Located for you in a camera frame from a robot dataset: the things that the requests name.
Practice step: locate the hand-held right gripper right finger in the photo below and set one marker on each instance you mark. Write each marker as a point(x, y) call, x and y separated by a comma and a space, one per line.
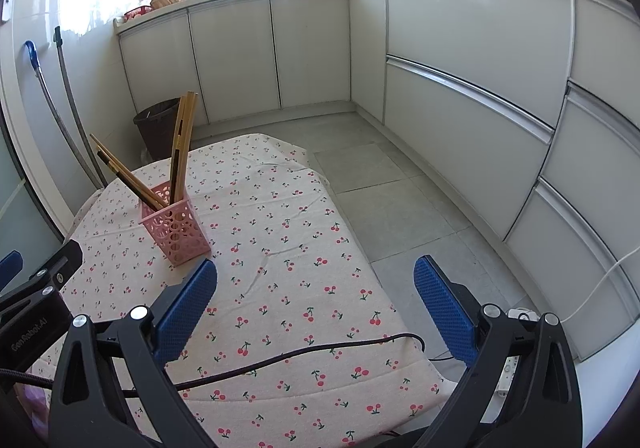
point(445, 308)

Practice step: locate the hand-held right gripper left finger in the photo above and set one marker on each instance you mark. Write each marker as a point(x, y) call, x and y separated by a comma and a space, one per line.
point(187, 308)

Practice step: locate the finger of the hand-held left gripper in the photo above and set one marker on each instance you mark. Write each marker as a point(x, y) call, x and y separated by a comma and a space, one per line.
point(10, 270)
point(60, 265)

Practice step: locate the pink perforated utensil holder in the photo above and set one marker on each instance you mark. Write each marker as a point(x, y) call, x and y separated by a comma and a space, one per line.
point(177, 233)

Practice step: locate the black gold-banded chopstick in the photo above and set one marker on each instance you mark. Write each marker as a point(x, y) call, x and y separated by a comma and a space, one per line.
point(107, 158)

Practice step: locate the bundle of wooden chopsticks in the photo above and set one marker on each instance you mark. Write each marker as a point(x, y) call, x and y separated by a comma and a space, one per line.
point(186, 127)

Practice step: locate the frosted glass sliding door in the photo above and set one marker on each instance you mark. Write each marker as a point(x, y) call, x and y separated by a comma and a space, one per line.
point(20, 208)

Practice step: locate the lavender pink clothing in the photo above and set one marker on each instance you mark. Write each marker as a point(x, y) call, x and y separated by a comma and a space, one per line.
point(32, 400)

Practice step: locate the white power strip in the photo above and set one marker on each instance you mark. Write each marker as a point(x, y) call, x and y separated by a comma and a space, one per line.
point(520, 315)

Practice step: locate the cherry print tablecloth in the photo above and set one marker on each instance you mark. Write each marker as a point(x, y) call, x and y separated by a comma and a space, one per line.
point(280, 238)

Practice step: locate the brown trash bin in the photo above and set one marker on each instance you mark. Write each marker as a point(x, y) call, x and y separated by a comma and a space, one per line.
point(155, 132)

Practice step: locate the red basket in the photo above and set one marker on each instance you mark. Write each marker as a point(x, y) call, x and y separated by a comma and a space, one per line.
point(137, 12)

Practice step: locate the white kitchen cabinets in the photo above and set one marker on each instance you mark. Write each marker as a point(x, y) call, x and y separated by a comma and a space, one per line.
point(475, 27)

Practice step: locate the woven basket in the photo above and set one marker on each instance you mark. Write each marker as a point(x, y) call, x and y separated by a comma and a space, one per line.
point(172, 0)

